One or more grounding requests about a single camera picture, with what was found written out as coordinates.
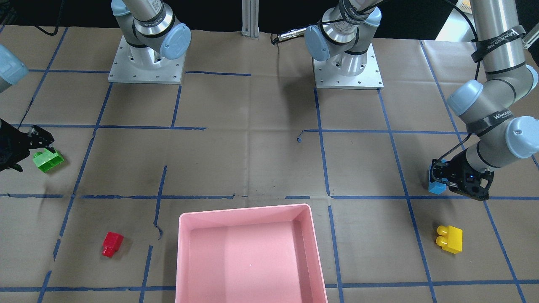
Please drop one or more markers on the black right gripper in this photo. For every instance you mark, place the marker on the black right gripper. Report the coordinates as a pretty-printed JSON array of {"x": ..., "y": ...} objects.
[{"x": 12, "y": 145}]

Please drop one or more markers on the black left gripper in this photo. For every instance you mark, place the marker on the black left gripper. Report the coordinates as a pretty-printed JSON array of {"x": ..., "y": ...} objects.
[{"x": 459, "y": 163}]

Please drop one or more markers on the blue toy block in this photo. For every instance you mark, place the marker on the blue toy block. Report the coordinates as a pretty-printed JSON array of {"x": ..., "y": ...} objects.
[{"x": 435, "y": 187}]

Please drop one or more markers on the green toy block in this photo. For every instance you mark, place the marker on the green toy block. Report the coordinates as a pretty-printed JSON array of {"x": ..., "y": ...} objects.
[{"x": 47, "y": 160}]

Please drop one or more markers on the yellow toy block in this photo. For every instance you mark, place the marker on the yellow toy block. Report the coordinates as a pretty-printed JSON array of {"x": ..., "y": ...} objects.
[{"x": 450, "y": 239}]

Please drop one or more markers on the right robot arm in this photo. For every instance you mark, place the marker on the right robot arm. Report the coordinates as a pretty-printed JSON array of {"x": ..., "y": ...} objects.
[{"x": 151, "y": 24}]

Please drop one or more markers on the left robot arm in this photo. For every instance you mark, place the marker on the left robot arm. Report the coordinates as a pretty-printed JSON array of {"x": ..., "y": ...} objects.
[{"x": 346, "y": 31}]

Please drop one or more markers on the pink plastic box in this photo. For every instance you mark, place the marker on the pink plastic box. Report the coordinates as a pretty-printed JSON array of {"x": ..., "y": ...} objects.
[{"x": 249, "y": 255}]

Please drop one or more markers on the red toy block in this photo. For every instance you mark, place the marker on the red toy block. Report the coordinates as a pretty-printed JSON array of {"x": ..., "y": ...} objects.
[{"x": 111, "y": 244}]

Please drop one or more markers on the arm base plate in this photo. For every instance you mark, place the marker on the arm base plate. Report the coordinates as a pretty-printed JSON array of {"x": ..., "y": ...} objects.
[
  {"x": 144, "y": 66},
  {"x": 347, "y": 71}
]

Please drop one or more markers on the aluminium frame post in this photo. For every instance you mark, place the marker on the aluminium frame post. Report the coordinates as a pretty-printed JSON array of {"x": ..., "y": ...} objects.
[{"x": 250, "y": 19}]

